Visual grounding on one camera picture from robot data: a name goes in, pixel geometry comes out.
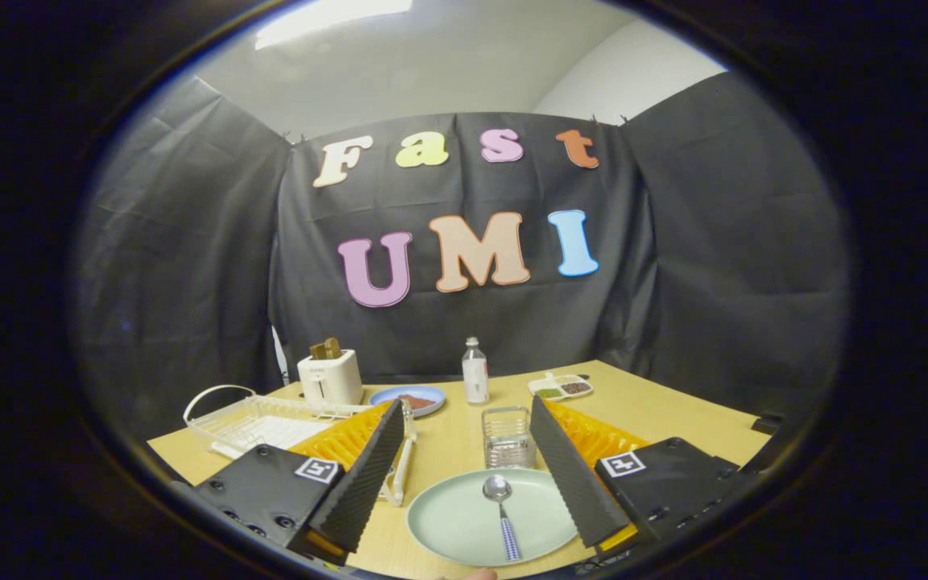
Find clear plastic bottle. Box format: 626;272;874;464
462;337;490;405

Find pale green plate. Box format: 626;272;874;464
405;468;582;567

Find white plastic tongs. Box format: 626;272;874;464
378;400;417;508

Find white wire dish rack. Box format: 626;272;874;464
183;384;376;460

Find white toaster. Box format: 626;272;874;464
297;349;364;406

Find black backdrop cloth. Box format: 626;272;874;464
73;72;850;452

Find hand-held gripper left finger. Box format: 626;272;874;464
170;399;406;565

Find spoon with blue checked handle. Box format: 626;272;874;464
483;474;523;562

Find white divided grain dish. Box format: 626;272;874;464
528;373;595;401

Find metal wire basket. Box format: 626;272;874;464
481;406;537;470

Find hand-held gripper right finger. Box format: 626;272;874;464
530;395;763;561

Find blue plate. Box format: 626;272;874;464
368;385;446;418

